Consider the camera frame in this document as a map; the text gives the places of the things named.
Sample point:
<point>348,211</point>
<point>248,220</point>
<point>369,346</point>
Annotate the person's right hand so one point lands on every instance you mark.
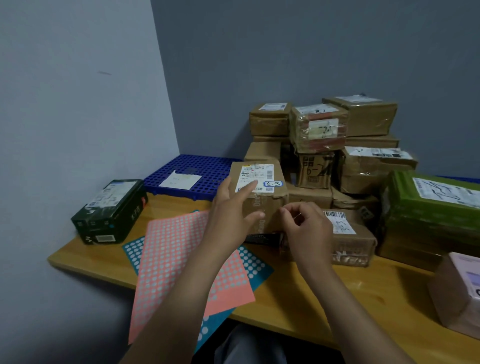
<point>311,240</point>

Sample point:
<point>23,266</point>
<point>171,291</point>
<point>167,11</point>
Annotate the person's left hand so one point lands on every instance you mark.
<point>225,225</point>

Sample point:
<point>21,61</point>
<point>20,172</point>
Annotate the black and pink box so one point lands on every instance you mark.
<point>262,239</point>

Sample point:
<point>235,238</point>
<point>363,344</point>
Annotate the brown box with blue-marked label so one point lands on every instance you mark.
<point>270,206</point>

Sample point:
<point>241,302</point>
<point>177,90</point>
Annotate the pink dot sticker sheet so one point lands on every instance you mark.
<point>168,255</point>

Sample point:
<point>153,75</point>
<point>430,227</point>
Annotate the teal sticker sheet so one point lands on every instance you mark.
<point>133,251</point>

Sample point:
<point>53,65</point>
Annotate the light green parcel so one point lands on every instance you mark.
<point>412,213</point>

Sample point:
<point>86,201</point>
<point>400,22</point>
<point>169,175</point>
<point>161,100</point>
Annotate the dark green box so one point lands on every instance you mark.
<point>120,217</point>

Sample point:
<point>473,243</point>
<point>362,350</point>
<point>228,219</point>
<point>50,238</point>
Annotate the pile of brown parcels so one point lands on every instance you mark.
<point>367,120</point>

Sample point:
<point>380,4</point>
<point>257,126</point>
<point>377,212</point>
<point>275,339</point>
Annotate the large pink box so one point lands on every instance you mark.
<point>457,300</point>

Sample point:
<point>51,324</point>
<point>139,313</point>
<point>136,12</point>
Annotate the person's left forearm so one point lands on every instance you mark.
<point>180,311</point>

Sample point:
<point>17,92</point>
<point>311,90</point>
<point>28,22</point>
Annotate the person's right forearm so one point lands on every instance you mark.
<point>356,322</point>

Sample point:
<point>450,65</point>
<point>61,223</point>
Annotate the person's grey trousers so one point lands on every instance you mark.
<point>247,348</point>

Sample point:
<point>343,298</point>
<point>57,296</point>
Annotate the blue plastic grid pallet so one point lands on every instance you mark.
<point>465,180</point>
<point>210,168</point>

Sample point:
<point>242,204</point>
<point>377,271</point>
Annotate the white paper note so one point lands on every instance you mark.
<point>180,182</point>

